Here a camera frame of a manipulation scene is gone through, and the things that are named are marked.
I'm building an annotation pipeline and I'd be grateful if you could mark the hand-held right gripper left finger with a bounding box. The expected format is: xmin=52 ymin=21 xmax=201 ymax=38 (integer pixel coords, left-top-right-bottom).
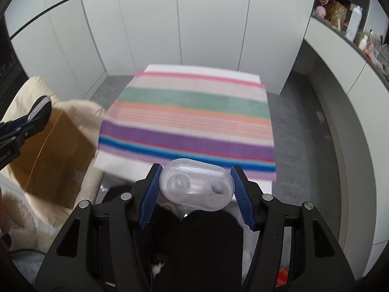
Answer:
xmin=35 ymin=163 xmax=163 ymax=292

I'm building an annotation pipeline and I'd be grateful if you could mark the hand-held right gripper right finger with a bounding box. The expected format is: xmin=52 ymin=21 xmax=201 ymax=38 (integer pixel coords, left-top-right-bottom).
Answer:
xmin=230 ymin=166 xmax=356 ymax=292

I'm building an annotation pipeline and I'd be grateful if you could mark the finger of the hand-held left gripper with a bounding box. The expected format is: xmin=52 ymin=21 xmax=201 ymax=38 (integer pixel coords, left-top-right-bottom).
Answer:
xmin=0 ymin=114 xmax=34 ymax=133
xmin=0 ymin=109 xmax=52 ymax=144

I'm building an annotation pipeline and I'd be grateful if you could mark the brown cardboard box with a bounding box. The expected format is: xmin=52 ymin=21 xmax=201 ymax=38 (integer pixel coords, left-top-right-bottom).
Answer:
xmin=9 ymin=100 xmax=98 ymax=210

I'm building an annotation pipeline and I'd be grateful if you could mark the clear oval case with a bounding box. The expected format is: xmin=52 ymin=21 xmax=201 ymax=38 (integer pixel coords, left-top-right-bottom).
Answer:
xmin=159 ymin=157 xmax=234 ymax=212

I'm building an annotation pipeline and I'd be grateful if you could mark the dark glass cabinet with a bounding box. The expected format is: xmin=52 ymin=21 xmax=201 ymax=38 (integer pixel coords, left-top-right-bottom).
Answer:
xmin=0 ymin=15 xmax=29 ymax=119

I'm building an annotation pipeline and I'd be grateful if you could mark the cream padded chair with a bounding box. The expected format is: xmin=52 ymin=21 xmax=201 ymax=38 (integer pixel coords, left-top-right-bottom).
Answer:
xmin=0 ymin=75 xmax=107 ymax=238

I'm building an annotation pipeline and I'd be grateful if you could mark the cream shaggy rug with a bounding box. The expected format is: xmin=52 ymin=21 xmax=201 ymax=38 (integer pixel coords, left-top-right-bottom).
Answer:
xmin=3 ymin=193 xmax=61 ymax=250

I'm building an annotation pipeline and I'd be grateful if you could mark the striped colourful towel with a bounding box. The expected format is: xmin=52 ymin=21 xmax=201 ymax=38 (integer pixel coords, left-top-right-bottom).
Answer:
xmin=94 ymin=71 xmax=277 ymax=181

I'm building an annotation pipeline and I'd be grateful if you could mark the red packet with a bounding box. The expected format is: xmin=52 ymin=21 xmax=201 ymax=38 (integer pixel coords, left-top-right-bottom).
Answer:
xmin=276 ymin=266 xmax=291 ymax=285

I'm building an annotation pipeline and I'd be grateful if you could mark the pale blue fluffy blanket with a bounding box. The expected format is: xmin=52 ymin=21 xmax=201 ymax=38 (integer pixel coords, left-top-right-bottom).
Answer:
xmin=10 ymin=248 xmax=49 ymax=283

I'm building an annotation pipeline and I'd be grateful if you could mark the white low table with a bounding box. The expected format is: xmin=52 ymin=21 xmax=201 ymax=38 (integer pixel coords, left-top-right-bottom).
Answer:
xmin=93 ymin=64 xmax=274 ymax=195

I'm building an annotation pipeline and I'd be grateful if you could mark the white sideboard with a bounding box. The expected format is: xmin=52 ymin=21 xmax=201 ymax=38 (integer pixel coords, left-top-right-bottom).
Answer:
xmin=280 ymin=15 xmax=389 ymax=274

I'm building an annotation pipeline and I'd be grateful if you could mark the wooden paw ornament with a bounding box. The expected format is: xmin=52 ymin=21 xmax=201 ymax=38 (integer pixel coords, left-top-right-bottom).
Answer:
xmin=334 ymin=9 xmax=348 ymax=28

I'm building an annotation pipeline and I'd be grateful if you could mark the tall white bottle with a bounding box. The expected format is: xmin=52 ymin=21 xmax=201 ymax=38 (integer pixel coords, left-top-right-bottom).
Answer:
xmin=346 ymin=5 xmax=363 ymax=41

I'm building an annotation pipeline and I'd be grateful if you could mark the brown printed box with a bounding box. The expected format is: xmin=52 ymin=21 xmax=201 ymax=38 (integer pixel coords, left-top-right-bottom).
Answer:
xmin=324 ymin=0 xmax=341 ymax=22

